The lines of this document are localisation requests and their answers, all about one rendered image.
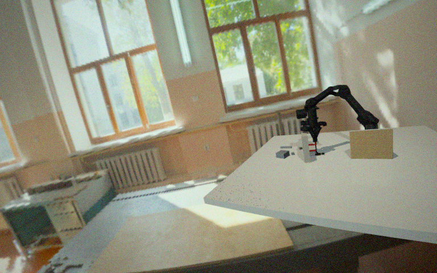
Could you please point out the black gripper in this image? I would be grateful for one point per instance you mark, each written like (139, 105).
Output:
(313, 123)

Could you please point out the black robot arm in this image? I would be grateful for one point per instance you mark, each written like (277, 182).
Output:
(368, 120)

